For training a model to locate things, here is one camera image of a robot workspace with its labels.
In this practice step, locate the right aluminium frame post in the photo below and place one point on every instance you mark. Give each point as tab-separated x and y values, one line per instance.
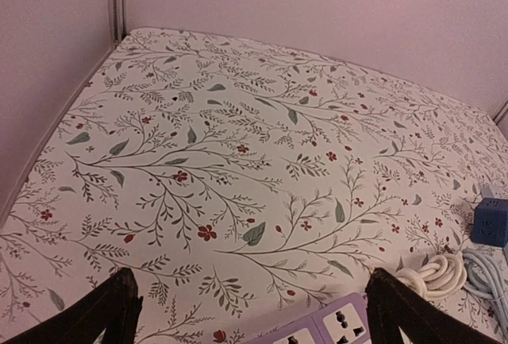
501	113

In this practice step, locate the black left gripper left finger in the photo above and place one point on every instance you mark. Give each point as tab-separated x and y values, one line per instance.
111	310

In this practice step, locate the floral patterned table mat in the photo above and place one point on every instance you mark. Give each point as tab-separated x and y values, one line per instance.
245	184

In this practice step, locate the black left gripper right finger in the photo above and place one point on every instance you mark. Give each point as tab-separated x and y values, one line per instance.
395	311

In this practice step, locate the aluminium frame post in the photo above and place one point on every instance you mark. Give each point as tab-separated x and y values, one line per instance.
117	20
501	113

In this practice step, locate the left aluminium frame post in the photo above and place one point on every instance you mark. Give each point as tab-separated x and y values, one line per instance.
117	20

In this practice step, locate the dark blue cube socket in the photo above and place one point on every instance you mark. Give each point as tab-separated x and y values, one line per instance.
490	223

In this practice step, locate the purple power strip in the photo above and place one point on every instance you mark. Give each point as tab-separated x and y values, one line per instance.
342	321

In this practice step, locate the light blue power strip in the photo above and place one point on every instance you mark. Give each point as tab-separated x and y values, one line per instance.
491	191

